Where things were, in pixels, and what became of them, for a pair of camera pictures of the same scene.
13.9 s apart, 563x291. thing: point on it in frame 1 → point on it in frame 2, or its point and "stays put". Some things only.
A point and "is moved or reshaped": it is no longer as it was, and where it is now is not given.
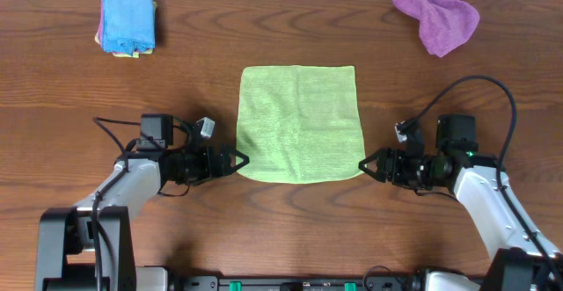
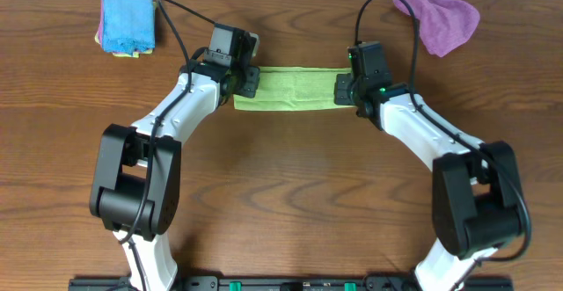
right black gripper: [394, 176] → [339, 96]
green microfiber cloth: [299, 124] is moved or reshaped
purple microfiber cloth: [443, 25] stays put
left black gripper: [210, 170] → [251, 87]
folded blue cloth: [128, 23] stays put
